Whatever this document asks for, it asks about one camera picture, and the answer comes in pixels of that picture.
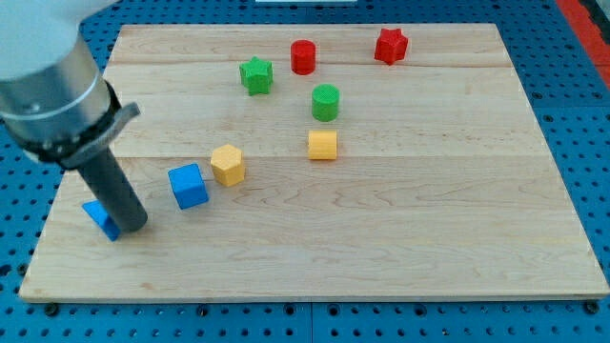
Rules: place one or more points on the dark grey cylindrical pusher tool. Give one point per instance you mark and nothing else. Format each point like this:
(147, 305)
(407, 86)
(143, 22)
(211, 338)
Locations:
(110, 186)

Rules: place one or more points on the blue triangle block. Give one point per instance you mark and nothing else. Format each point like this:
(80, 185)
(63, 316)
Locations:
(102, 219)

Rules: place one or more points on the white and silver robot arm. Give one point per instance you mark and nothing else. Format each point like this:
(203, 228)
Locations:
(57, 105)

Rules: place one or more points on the blue cube block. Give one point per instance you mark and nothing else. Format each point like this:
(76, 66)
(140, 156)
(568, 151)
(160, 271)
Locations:
(188, 186)

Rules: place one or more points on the yellow hexagon block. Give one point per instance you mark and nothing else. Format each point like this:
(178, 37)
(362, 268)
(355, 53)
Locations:
(228, 165)

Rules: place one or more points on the green star block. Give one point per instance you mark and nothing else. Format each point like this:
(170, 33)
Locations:
(257, 76)

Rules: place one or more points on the yellow square block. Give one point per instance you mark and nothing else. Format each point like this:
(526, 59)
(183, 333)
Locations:
(322, 145)

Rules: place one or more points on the red cylinder block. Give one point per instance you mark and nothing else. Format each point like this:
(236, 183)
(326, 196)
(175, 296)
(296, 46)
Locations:
(303, 57)

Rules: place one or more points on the green cylinder block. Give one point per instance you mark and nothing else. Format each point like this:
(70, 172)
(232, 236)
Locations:
(325, 101)

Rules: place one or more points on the light wooden board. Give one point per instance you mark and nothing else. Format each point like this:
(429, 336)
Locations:
(444, 188)

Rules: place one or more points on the red star block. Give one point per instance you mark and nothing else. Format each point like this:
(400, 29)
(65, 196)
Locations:
(391, 46)

